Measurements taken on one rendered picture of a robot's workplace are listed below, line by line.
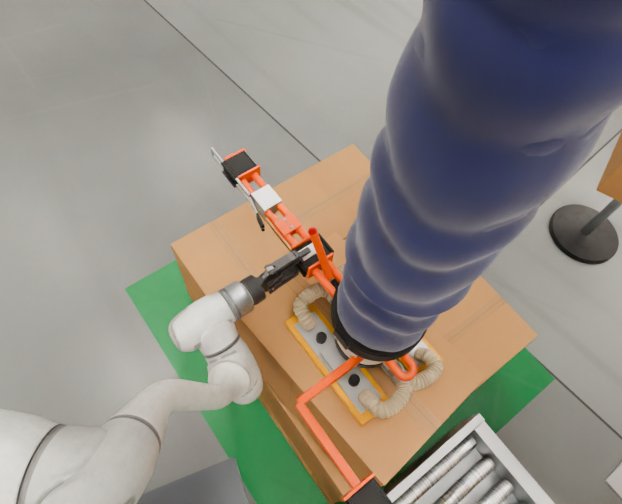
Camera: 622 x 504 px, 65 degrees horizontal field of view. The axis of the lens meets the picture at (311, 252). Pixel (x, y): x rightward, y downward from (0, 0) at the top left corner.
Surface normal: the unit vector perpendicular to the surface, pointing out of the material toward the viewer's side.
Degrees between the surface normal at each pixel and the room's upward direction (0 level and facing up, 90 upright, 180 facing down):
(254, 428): 0
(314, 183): 0
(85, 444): 47
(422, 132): 80
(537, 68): 74
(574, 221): 0
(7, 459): 13
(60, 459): 26
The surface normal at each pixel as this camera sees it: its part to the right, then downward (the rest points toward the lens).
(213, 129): 0.07, -0.48
